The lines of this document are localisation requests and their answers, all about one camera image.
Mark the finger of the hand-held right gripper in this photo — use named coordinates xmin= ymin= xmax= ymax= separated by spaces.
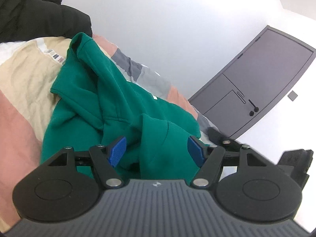
xmin=208 ymin=128 xmax=244 ymax=153

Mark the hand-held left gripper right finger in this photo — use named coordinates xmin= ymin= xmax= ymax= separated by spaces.
xmin=188 ymin=136 xmax=274 ymax=189

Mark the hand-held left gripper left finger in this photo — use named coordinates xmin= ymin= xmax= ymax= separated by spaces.
xmin=39 ymin=136 xmax=127 ymax=188

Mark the green hoodie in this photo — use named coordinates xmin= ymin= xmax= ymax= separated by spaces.
xmin=41 ymin=32 xmax=201 ymax=181

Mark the grey door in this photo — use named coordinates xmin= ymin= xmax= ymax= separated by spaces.
xmin=188 ymin=25 xmax=316 ymax=139

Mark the patchwork bed sheet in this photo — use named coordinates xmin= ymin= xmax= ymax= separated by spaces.
xmin=0 ymin=33 xmax=215 ymax=230

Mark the black puffer jacket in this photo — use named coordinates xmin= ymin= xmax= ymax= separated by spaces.
xmin=0 ymin=0 xmax=94 ymax=44

